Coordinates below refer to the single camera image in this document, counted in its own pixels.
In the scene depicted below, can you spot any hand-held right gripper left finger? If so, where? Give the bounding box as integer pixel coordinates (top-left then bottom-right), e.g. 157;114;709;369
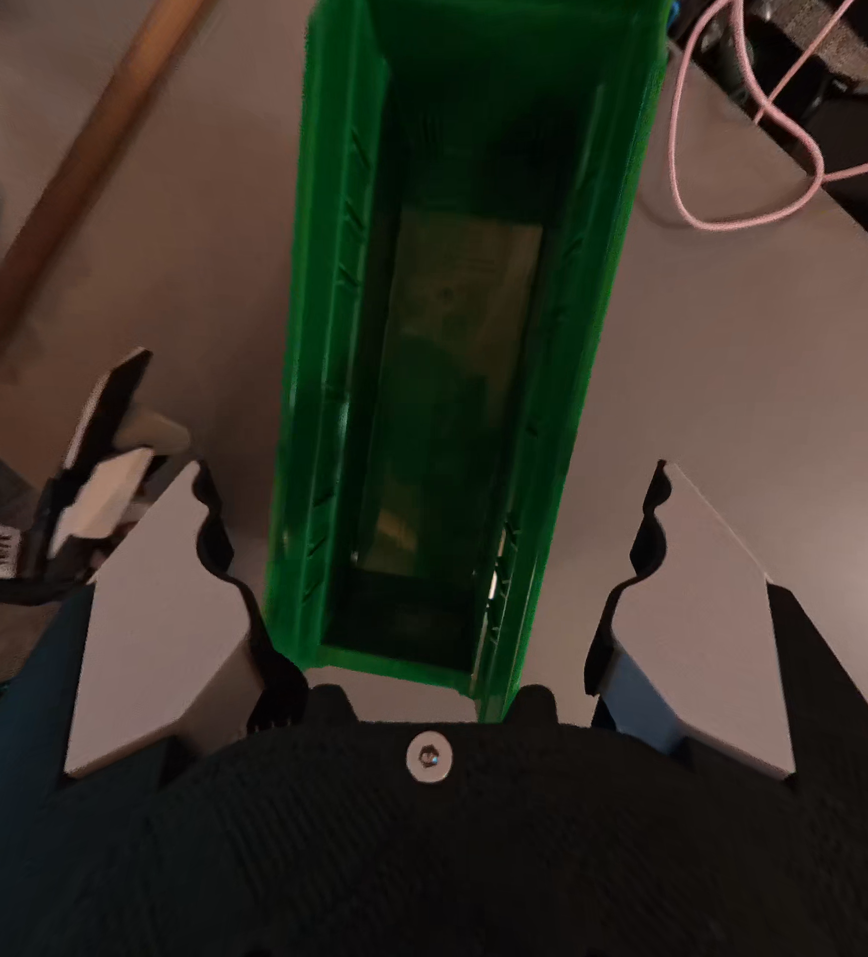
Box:
65;460;309;779

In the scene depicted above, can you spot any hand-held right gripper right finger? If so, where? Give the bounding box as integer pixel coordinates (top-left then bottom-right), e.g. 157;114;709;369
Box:
583;460;799;782

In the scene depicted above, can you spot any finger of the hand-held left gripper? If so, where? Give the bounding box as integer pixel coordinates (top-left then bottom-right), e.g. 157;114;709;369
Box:
48;413;192;559
66;348;155;477

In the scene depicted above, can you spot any green plastic bin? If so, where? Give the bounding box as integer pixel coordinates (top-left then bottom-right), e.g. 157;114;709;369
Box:
263;0;670;722

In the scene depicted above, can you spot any wood-edged side table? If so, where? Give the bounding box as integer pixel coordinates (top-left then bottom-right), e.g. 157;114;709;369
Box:
0;0;219;408

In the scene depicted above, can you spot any pink cable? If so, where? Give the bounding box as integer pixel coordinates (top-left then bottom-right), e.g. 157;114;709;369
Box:
668;0;868;230

